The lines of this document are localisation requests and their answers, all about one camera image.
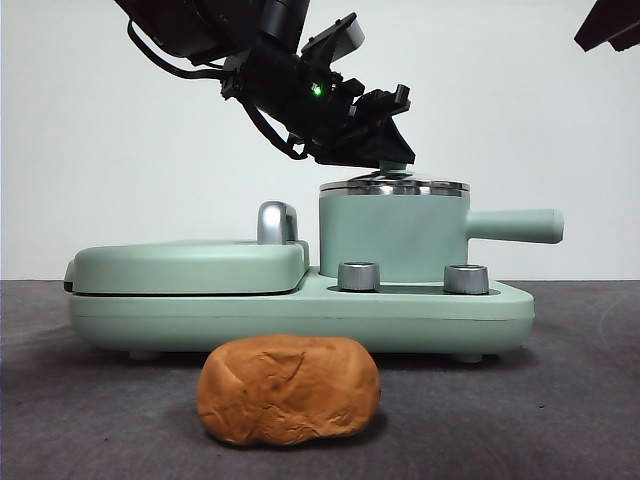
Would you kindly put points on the mint green breakfast machine base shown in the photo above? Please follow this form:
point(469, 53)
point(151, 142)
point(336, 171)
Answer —
point(300, 320)

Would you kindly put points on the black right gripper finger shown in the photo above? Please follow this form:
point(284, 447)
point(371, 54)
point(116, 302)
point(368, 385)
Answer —
point(612, 22)
point(625, 46)

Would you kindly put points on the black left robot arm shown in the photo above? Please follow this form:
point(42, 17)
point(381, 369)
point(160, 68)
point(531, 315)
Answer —
point(200, 25)

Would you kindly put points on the brown potato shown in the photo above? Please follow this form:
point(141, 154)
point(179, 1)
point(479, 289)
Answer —
point(290, 390)

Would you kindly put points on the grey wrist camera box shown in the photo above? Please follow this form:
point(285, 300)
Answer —
point(340, 35)

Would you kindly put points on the mint green grill lid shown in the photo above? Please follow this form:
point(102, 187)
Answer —
point(185, 267)

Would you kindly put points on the silver control knob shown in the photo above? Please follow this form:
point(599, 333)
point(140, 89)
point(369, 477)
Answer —
point(466, 280)
point(358, 276)

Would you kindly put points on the glass pot lid green knob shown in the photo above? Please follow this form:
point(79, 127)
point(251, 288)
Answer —
point(395, 186)

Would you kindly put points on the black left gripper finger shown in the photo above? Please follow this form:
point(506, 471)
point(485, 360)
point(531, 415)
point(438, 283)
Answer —
point(345, 152)
point(392, 142)

